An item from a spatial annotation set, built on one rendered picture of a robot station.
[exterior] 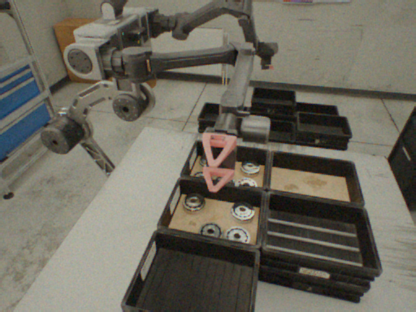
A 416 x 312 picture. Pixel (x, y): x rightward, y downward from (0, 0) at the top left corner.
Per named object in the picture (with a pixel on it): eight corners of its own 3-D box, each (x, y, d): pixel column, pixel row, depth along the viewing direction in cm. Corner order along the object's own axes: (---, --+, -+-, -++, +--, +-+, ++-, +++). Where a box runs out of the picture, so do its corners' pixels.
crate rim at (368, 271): (260, 253, 103) (261, 249, 101) (266, 194, 126) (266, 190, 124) (381, 278, 96) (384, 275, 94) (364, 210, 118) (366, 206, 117)
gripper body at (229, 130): (234, 173, 62) (237, 153, 68) (236, 135, 56) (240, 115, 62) (205, 170, 63) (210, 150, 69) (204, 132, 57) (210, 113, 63)
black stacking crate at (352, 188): (263, 208, 132) (266, 191, 125) (267, 167, 154) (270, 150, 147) (356, 224, 125) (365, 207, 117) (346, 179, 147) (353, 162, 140)
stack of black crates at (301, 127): (287, 173, 249) (297, 130, 221) (287, 153, 272) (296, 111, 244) (335, 180, 243) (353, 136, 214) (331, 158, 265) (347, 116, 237)
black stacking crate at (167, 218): (158, 245, 116) (155, 228, 109) (180, 194, 139) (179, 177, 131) (256, 266, 109) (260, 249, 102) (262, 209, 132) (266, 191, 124)
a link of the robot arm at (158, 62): (240, 62, 114) (242, 36, 108) (254, 75, 104) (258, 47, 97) (125, 76, 103) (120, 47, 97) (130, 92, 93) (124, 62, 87)
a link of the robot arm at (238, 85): (237, 71, 107) (240, 41, 100) (253, 72, 106) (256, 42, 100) (217, 135, 74) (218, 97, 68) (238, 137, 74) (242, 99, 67)
